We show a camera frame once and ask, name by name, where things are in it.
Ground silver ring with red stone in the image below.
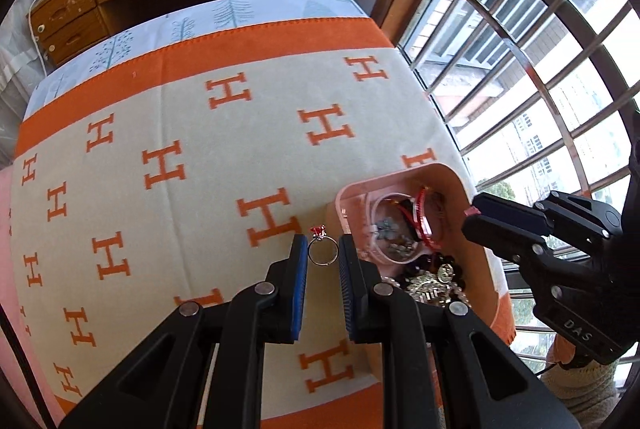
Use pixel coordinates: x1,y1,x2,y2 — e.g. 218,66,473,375
306,224,335,266

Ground metal window grille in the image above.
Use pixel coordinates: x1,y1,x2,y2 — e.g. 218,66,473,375
395,0,640,390

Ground gold brooch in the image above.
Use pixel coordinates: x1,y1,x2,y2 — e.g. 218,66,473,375
404,265,464,308

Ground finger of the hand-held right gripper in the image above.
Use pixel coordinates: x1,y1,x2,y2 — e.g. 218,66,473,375
472,193,550,236
461,213,547,266

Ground black bead bracelet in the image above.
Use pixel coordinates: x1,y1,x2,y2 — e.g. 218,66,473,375
394,254,469,311

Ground white charger cable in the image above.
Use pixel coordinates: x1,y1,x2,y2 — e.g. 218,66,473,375
27,0,67,76

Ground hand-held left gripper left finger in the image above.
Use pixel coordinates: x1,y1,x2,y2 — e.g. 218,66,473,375
59,234,309,429

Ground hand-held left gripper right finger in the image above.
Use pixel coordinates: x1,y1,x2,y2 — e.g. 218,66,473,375
337,234,581,429

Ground red beaded bracelet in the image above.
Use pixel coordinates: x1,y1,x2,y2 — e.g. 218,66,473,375
387,186,447,253

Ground pink jewelry box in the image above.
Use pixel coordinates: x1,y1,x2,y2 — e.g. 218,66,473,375
325,163,502,382

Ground blue tree print bedsheet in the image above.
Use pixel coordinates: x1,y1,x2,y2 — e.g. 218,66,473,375
22,0,372,118

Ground orange and beige patterned blanket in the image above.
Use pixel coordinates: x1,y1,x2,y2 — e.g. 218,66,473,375
10,16,517,429

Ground person's right forearm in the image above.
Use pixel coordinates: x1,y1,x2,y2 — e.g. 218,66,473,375
542,344,619,411

